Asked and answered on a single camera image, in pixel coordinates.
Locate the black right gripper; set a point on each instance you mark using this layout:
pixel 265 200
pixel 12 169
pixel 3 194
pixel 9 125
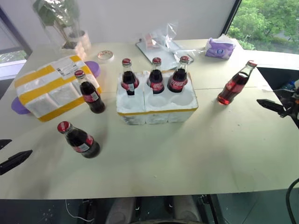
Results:
pixel 294 109

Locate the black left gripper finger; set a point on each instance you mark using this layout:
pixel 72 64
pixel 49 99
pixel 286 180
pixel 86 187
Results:
pixel 4 143
pixel 14 161

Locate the glass cola bottle red cap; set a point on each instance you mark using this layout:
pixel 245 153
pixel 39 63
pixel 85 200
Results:
pixel 177 81
pixel 92 98
pixel 231 88
pixel 156 81
pixel 80 142
pixel 129 79

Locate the white foam lid yellow tape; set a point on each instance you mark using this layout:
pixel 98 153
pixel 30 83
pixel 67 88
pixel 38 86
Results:
pixel 46 86

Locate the white foam bottle tray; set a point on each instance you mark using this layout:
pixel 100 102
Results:
pixel 158 106

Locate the purple tissue pack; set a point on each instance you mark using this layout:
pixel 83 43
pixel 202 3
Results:
pixel 219 49

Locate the purple plastic tray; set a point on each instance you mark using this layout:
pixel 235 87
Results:
pixel 93 67

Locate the grey rounded shape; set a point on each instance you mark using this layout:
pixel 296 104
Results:
pixel 121 211
pixel 187 208

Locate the green potted plant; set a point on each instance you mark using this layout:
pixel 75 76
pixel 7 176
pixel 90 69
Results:
pixel 74 39

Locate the clear plastic bag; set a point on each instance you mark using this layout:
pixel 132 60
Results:
pixel 168 39

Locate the black window frame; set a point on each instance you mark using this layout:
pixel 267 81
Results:
pixel 231 17

